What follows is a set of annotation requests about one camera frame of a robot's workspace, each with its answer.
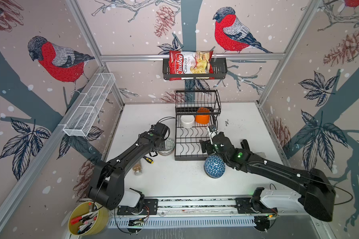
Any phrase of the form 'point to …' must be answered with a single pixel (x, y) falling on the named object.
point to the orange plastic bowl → (204, 119)
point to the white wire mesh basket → (79, 120)
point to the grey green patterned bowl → (169, 146)
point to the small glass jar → (137, 168)
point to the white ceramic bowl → (187, 121)
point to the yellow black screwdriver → (148, 160)
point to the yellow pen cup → (88, 218)
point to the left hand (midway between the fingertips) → (157, 145)
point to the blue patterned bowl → (214, 167)
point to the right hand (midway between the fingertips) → (205, 140)
